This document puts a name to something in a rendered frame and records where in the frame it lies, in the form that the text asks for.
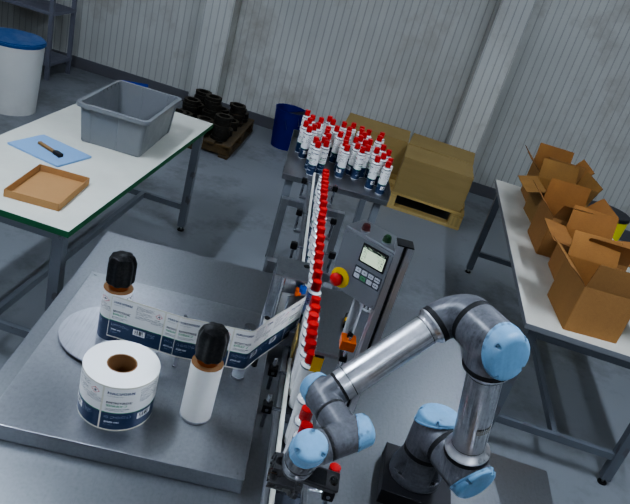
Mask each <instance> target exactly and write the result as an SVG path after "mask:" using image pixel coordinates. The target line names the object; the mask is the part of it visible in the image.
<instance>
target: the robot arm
mask: <svg viewBox="0 0 630 504"><path fill-rule="evenodd" d="M452 338H454V339H455V340H456V341H457V342H458V343H459V344H460V345H461V346H462V347H463V348H464V354H463V359H462V366H463V369H464V371H465V372H466V376H465V381H464V385H463V390H462V394H461V399H460V403H459V408H458V413H457V412H456V411H454V410H453V409H451V408H450V407H448V406H445V405H442V404H438V403H427V404H424V405H422V406H421V407H420V408H419V410H418V412H417V414H416V415H415V416H414V421H413V423H412V425H411V428H410V430H409V433H408V435H407V438H406V440H405V443H404V444H403V445H402V446H401V447H400V448H399V449H398V450H397V451H396V452H395V453H394V454H393V456H392V458H391V460H390V463H389V470H390V473H391V475H392V477H393V478H394V480H395V481H396V482H397V483H398V484H399V485H400V486H402V487H403V488H405V489H407V490H409V491H411V492H414V493H418V494H430V493H432V492H434V491H436V490H437V489H438V487H439V485H440V483H441V480H442V478H443V479H444V481H445V482H446V483H447V485H448V486H449V487H450V488H449V489H450V490H452V491H453V492H454V493H455V495H456V496H457V497H459V498H462V499H466V498H470V497H473V496H475V495H477V494H479V493H481V492H482V491H483V490H485V489H486V488H487V487H488V486H489V485H490V484H491V483H492V482H493V480H494V478H495V471H494V470H493V467H491V466H490V465H489V463H488V462H489V458H490V454H491V450H490V446H489V444H488V443H487V441H488V437H489V434H490V430H491V426H492V422H493V418H494V415H495V411H496V407H497V403H498V399H499V396H500V392H501V388H502V384H503V383H504V382H506V381H508V380H510V379H512V378H514V377H515V376H517V375H518V374H519V373H520V372H521V371H522V370H521V368H522V367H525V365H526V363H527V361H528V359H529V355H530V344H529V341H528V339H527V338H526V336H525V335H524V334H523V333H522V332H521V330H520V329H519V328H518V327H517V326H516V325H514V324H512V323H511V322H510V321H509V320H508V319H506V318H505V317H504V316H503V315H502V314H501V313H500V312H499V311H497V310H496V309H495V308H494V307H493V306H492V305H491V304H490V303H489V302H488V301H487V300H485V299H484V298H482V297H480V296H477V295H473V294H456V295H450V296H447V297H444V298H441V299H438V300H436V301H434V302H431V303H430V304H428V305H426V306H425V307H424V308H422V309H421V310H420V313H419V316H418V317H416V318H414V319H413V320H411V321H410V322H408V323H407V324H405V325H404V326H402V327H401V328H399V329H398V330H396V331H395V332H393V333H391V334H390V335H388V336H387V337H385V338H384V339H382V340H381V341H379V342H378V343H376V344H375V345H373V346H372V347H370V348H368V349H367V350H365V351H364V352H362V353H361V354H359V355H358V356H356V357H355V358H353V359H352V360H350V361H349V362H347V363H346V364H344V365H342V366H341V367H339V368H338V369H336V370H335V371H333V372H332V373H330V374H329V375H327V376H326V375H325V374H323V373H321V372H316V373H311V374H309V375H308V376H306V377H305V378H304V380H303V381H302V383H301V385H300V393H301V396H302V398H303V399H304V401H305V404H306V406H307V407H308V408H309V409H310V411H311V412H312V414H313V415H314V417H315V418H316V420H317V422H318V423H319V425H320V427H321V428H318V429H312V428H307V429H304V430H302V431H300V432H299V433H298V434H296V435H295V436H294V437H293V439H292V440H291V442H290V445H289V447H288V449H287V450H286V452H285V454H284V453H280V452H274V454H273V456H272V458H271V459H273V461H270V464H271V465H270V468H269V470H268V475H267V479H266V481H268V482H267V485H266V487H267V488H272V489H275V490H279V491H282V492H285V493H286V494H287V496H290V499H294V500H295V499H296V498H297V497H298V493H300V492H301V490H302V488H303V484H305V485H308V486H311V487H314V488H317V489H319V490H322V491H325V492H328V493H331V494H333V493H338V490H339V481H340V474H339V473H337V472H335V471H332V470H329V469H327V468H324V467H321V466H323V465H325V464H328V463H331V462H332V461H335V460H338V459H340V458H343V457H346V456H348V455H351V454H353V453H356V452H357V453H358V452H360V451H361V450H363V449H365V448H368V447H370V446H372V445H373V444H374V442H375V429H374V426H373V424H372V422H371V420H370V418H369V417H368V416H367V415H365V414H364V413H360V414H355V415H353V414H352V413H351V411H350V410H349V408H348V407H347V405H346V404H345V402H347V401H349V400H350V399H352V398H353V397H355V396H356V395H358V394H359V393H361V392H362V391H364V390H365V389H367V388H368V387H370V386H371V385H373V384H374V383H376V382H377V381H379V380H380V379H382V378H383V377H385V376H387V375H388V374H390V373H391V372H393V371H394V370H396V369H397V368H399V367H400V366H402V365H403V364H405V363H406V362H408V361H409V360H411V359H412V358H414V357H415V356H417V355H418V354H420V353H421V352H423V351H424V350H426V349H427V348H429V347H430V346H432V345H433V344H435V343H436V342H439V343H444V342H446V341H447V340H449V339H452Z"/></svg>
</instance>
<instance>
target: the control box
mask: <svg viewBox="0 0 630 504"><path fill-rule="evenodd" d="M364 223H369V224H370V226H371V228H370V233H364V232H362V231H361V227H362V226H363V224H364ZM386 234H388V235H391V237H392V240H391V245H386V244H383V243H382V239H383V238H384V236H385V235H386ZM397 238H398V237H397V236H395V235H393V234H391V233H389V232H387V231H386V230H384V229H382V228H380V227H378V226H376V225H375V224H373V223H371V222H369V221H367V220H365V219H363V220H360V221H357V222H354V223H351V224H348V225H347V226H346V229H345V232H344V235H343V239H342V242H341V245H340V248H339V251H338V254H337V258H336V261H335V264H334V267H333V270H332V273H335V272H337V273H339V274H341V275H342V276H343V281H342V284H341V285H339V286H335V287H336V288H338V289H339V290H341V291H343V292H344V293H346V294H348V295H349V296H351V297H352V298H354V299H356V300H357V301H359V302H360V303H362V304H364V305H365V306H367V307H369V308H370V309H372V310H373V311H374V309H375V306H376V304H377V301H378V298H379V295H380V292H381V290H382V287H383V284H384V281H385V279H386V276H387V273H388V270H389V267H390V265H391V262H392V259H393V256H394V252H395V248H394V244H395V241H396V239H397ZM364 242H365V243H367V244H368V245H370V246H372V247H374V248H375V249H377V250H379V251H381V252H382V253H384V254H386V255H388V256H389V259H388V261H387V264H386V267H385V270H384V273H383V274H381V273H379V272H377V271H376V270H374V269H372V268H370V267H369V266H367V265H365V264H364V263H362V262H360V261H358V259H359V256H360V253H361V250H362V247H363V244H364ZM356 264H357V265H358V266H360V267H362V268H363V269H365V270H367V271H368V272H370V273H372V274H374V275H375V276H377V277H379V278H380V279H382V281H381V284H380V287H379V290H378V292H377V291H375V290H374V289H372V288H370V287H369V286H367V285H365V284H364V283H362V282H360V281H359V280H357V279H355V278H354V277H352V274H353V271H354V268H355V265H356ZM332 273H331V274H332Z"/></svg>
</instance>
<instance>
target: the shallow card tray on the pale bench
mask: <svg viewBox="0 0 630 504"><path fill-rule="evenodd" d="M89 181H90V178H89V177H86V176H82V175H78V174H75V173H71V172H68V171H64V170H60V169H57V168H53V167H50V166H46V165H42V164H39V165H37V166H36V167H35V168H33V169H32V170H30V171H29V172H27V173H26V174H25V175H23V176H22V177H20V178H19V179H17V180H16V181H15V182H13V183H12V184H10V185H9V186H7V187H6V188H5V189H4V193H3V197H7V198H11V199H14V200H18V201H22V202H25V203H29V204H32V205H36V206H40V207H43V208H47V209H51V210H54V211H58V212H59V211H60V210H61V209H62V208H63V207H64V206H65V205H67V204H68V203H69V202H70V201H71V200H72V199H73V198H74V197H76V196H77V195H78V194H79V193H80V192H81V191H82V190H83V189H84V188H86V187H87V186H88V185H89Z"/></svg>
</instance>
